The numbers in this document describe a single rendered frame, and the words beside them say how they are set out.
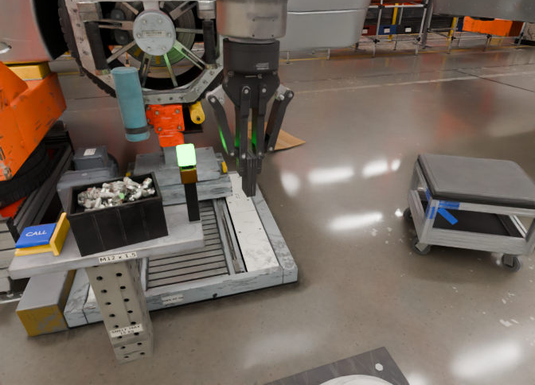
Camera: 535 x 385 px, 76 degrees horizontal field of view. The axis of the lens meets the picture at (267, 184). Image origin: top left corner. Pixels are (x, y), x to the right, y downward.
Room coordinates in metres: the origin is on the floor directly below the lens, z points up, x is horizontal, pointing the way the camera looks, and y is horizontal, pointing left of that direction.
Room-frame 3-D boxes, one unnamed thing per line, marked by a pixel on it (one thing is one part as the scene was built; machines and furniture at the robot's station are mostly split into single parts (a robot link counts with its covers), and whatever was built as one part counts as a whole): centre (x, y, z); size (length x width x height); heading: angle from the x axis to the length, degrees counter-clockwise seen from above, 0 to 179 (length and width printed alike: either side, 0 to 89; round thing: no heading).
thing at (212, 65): (1.20, 0.19, 0.83); 0.04 x 0.04 x 0.16
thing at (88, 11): (1.14, 0.53, 0.93); 0.09 x 0.05 x 0.05; 15
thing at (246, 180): (0.48, 0.03, 0.73); 0.03 x 0.01 x 0.07; 21
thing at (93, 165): (1.21, 0.69, 0.26); 0.42 x 0.18 x 0.35; 15
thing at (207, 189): (1.54, 0.46, 0.13); 0.50 x 0.36 x 0.10; 105
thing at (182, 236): (0.69, 0.39, 0.44); 0.43 x 0.17 x 0.03; 105
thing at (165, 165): (1.54, 0.46, 0.32); 0.40 x 0.30 x 0.28; 105
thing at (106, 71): (1.11, 0.52, 0.83); 0.04 x 0.04 x 0.16
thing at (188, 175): (0.74, 0.19, 0.59); 0.04 x 0.04 x 0.04; 15
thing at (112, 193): (0.69, 0.36, 0.51); 0.20 x 0.14 x 0.13; 114
